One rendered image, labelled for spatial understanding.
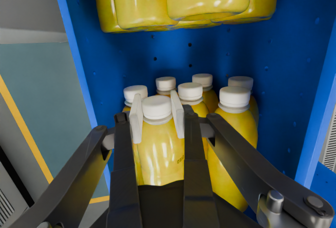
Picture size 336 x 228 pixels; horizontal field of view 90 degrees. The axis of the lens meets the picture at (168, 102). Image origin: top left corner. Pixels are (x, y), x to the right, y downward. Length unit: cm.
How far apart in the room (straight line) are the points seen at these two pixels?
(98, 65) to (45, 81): 132
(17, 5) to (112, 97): 45
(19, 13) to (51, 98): 101
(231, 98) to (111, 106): 18
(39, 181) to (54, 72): 109
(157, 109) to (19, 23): 52
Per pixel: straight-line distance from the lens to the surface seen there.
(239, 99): 23
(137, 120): 16
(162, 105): 20
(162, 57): 36
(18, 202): 213
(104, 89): 27
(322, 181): 105
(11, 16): 63
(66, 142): 174
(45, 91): 160
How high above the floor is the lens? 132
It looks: 69 degrees down
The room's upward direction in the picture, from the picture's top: 166 degrees clockwise
